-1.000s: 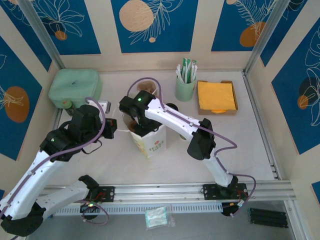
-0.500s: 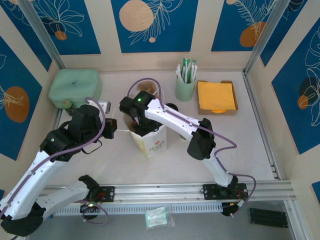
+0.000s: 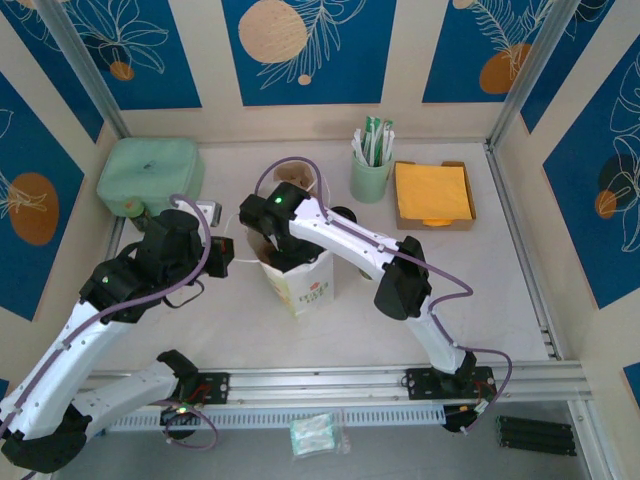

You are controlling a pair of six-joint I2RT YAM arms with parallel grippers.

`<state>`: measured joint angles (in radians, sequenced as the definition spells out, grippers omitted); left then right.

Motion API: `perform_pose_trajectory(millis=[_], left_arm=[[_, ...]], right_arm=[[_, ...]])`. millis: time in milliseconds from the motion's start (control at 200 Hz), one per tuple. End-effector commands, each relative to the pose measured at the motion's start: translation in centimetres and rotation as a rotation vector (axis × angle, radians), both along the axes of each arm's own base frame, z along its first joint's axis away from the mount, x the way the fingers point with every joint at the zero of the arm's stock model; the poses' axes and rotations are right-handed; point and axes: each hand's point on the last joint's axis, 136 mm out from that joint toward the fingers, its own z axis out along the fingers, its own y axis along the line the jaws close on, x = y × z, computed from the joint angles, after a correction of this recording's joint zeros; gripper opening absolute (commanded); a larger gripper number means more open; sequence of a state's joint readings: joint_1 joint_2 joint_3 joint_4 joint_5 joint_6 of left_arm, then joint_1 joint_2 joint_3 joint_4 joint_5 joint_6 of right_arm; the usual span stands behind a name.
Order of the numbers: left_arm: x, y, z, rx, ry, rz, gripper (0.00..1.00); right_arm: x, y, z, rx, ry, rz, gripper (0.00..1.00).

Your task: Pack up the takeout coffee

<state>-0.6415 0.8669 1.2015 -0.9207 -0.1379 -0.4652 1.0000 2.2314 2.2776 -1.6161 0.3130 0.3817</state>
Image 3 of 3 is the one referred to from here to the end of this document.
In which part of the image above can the white paper bag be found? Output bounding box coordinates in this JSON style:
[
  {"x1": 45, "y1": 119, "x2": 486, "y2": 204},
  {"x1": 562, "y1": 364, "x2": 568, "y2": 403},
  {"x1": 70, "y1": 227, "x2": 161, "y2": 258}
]
[{"x1": 221, "y1": 169, "x2": 336, "y2": 322}]

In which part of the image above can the yellow paper napkin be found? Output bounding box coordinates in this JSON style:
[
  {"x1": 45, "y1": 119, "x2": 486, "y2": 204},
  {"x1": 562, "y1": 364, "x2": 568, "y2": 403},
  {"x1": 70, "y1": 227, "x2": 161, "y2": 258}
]
[{"x1": 394, "y1": 162, "x2": 474, "y2": 229}]

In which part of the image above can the black plastic cup lid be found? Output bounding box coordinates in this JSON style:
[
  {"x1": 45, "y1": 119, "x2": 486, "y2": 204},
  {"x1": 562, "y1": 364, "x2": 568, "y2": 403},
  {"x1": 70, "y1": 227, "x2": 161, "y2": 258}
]
[{"x1": 328, "y1": 204, "x2": 359, "y2": 226}]

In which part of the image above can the small dark glass bottle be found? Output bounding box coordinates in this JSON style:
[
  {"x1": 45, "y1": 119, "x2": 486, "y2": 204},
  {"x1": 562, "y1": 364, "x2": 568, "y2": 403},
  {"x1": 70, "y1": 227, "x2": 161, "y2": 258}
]
[{"x1": 123, "y1": 198, "x2": 153, "y2": 229}]

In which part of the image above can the mint green holder cup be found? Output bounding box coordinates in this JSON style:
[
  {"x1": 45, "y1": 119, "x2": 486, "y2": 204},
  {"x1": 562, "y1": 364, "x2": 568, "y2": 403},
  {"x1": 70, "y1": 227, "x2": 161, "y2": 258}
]
[{"x1": 348, "y1": 148, "x2": 395, "y2": 205}]

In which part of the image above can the mint green lidded case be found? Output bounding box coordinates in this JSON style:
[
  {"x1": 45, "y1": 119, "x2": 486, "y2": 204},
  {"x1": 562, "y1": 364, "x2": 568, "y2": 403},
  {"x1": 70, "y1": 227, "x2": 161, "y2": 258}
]
[{"x1": 96, "y1": 137, "x2": 206, "y2": 220}]

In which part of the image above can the brown cardboard tray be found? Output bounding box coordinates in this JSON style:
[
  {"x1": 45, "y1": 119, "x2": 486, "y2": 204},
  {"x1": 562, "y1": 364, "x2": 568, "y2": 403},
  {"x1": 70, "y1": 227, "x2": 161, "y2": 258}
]
[{"x1": 392, "y1": 159, "x2": 478, "y2": 232}]

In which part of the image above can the clear bag of packets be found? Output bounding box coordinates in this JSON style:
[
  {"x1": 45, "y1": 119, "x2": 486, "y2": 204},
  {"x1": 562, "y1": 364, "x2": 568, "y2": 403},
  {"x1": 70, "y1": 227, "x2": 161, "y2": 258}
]
[{"x1": 288, "y1": 408, "x2": 352, "y2": 459}]

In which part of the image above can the black ribbed block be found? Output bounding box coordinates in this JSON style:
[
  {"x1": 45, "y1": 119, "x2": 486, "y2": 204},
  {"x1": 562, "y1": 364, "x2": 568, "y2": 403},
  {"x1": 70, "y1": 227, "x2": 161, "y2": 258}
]
[{"x1": 494, "y1": 413, "x2": 577, "y2": 457}]

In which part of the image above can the left gripper thin black cable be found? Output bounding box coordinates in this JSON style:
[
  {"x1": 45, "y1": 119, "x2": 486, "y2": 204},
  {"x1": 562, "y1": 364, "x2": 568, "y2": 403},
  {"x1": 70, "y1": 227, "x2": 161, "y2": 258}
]
[{"x1": 162, "y1": 278, "x2": 207, "y2": 310}]

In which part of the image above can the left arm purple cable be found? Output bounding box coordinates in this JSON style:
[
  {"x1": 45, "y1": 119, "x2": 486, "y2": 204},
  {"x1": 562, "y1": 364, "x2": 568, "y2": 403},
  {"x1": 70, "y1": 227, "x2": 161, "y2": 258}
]
[{"x1": 0, "y1": 193, "x2": 220, "y2": 450}]

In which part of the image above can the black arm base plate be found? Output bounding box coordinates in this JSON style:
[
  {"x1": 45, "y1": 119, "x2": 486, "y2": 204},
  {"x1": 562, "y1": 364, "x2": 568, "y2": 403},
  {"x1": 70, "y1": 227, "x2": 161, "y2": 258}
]
[
  {"x1": 403, "y1": 367, "x2": 496, "y2": 401},
  {"x1": 138, "y1": 372, "x2": 231, "y2": 406}
]

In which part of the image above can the aluminium front rail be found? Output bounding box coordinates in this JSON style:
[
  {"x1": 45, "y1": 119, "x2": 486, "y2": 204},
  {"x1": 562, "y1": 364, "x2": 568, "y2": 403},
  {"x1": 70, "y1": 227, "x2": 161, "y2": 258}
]
[{"x1": 79, "y1": 363, "x2": 587, "y2": 416}]

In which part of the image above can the grey slotted cable duct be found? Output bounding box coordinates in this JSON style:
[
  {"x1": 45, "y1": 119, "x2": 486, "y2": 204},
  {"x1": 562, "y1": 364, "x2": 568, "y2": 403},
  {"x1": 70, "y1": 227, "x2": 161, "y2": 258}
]
[{"x1": 107, "y1": 404, "x2": 447, "y2": 434}]

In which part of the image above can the aluminium frame post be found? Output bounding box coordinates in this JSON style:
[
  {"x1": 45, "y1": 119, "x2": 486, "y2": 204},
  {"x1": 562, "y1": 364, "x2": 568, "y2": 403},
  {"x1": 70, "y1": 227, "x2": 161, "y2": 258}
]
[
  {"x1": 485, "y1": 0, "x2": 584, "y2": 151},
  {"x1": 37, "y1": 0, "x2": 132, "y2": 140}
]

